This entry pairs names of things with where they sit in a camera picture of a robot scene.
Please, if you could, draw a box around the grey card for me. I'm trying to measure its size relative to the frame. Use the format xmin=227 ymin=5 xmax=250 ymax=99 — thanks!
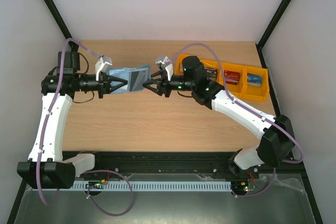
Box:
xmin=129 ymin=67 xmax=149 ymax=92

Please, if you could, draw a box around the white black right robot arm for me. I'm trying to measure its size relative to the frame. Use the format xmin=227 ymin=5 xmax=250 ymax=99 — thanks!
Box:
xmin=143 ymin=56 xmax=294 ymax=178

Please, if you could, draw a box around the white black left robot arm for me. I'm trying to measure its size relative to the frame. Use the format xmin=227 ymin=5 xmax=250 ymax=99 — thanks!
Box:
xmin=17 ymin=51 xmax=128 ymax=189

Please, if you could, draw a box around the black card stack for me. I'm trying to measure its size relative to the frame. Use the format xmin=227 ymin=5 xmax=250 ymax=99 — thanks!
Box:
xmin=205 ymin=68 xmax=218 ymax=80

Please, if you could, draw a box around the red card stack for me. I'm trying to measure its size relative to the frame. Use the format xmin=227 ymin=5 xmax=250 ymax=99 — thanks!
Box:
xmin=224 ymin=70 xmax=240 ymax=85

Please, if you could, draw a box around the blue card stack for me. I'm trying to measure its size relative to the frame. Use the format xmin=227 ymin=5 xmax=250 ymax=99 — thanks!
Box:
xmin=247 ymin=73 xmax=262 ymax=87

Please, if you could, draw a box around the grey metal front plate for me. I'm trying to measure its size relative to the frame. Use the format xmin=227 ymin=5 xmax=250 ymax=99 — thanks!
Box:
xmin=14 ymin=174 xmax=315 ymax=223

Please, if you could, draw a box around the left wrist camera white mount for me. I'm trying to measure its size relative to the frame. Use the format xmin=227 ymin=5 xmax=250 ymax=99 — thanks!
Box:
xmin=95 ymin=56 xmax=113 ymax=81

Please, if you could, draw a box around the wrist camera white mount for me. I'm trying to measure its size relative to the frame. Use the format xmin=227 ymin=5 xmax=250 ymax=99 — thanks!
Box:
xmin=95 ymin=56 xmax=113 ymax=81
xmin=155 ymin=56 xmax=174 ymax=81

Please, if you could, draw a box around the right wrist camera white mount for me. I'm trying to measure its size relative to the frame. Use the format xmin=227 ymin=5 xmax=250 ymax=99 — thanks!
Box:
xmin=155 ymin=56 xmax=174 ymax=81

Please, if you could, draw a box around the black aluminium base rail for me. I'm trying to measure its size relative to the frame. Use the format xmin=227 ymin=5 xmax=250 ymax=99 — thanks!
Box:
xmin=60 ymin=151 xmax=307 ymax=183

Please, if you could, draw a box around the light blue slotted cable duct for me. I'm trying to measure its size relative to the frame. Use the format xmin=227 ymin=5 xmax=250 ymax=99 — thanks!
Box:
xmin=70 ymin=181 xmax=232 ymax=192

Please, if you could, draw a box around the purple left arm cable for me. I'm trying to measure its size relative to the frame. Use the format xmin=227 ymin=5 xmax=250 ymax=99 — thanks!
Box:
xmin=36 ymin=37 xmax=134 ymax=217

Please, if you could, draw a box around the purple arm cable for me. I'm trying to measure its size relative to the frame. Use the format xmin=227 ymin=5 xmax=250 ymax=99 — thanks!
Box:
xmin=36 ymin=37 xmax=134 ymax=217
xmin=167 ymin=42 xmax=305 ymax=198

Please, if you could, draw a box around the black corner frame post left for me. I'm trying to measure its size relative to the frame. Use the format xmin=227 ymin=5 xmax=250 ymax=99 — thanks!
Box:
xmin=43 ymin=0 xmax=72 ymax=39

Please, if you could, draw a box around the black corner frame post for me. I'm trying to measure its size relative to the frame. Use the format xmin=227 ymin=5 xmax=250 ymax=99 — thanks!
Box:
xmin=257 ymin=0 xmax=309 ymax=49
xmin=43 ymin=0 xmax=72 ymax=39

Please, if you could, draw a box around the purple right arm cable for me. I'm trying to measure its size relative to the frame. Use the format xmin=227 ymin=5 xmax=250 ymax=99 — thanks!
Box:
xmin=167 ymin=42 xmax=305 ymax=198

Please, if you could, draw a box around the black corner frame post right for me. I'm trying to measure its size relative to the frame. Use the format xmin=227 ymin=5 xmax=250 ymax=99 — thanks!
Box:
xmin=257 ymin=0 xmax=309 ymax=49

